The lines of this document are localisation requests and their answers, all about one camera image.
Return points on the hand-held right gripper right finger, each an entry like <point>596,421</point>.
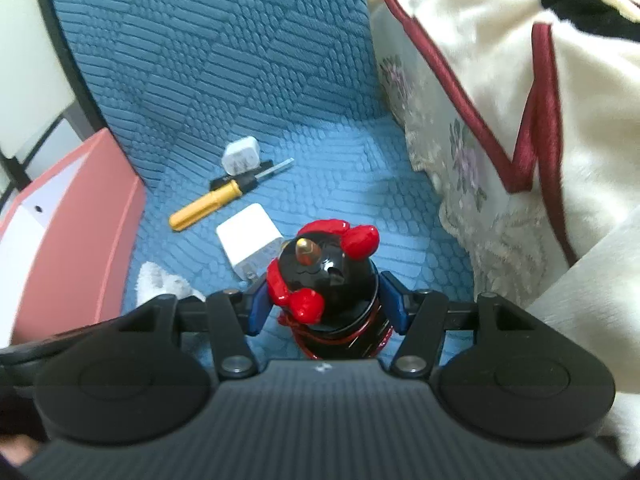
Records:
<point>395,305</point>

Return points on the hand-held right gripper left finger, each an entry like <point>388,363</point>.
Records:
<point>257,306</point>

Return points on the black and red figurine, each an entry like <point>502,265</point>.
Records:
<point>325,280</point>

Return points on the large white charger plug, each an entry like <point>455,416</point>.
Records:
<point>245,232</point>

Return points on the white plush toy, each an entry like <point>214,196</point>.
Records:
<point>160,285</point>

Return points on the black strip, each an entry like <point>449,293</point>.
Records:
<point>220,181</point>

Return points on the small white charger plug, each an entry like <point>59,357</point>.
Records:
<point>241,156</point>

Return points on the pink cardboard box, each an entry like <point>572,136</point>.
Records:
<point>85,240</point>

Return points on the floral lace cloth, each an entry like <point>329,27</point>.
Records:
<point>490,230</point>

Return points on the blue textured chair cover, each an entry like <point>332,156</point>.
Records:
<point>200,60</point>

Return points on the cream blanket with red trim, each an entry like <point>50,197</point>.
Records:
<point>590,135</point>

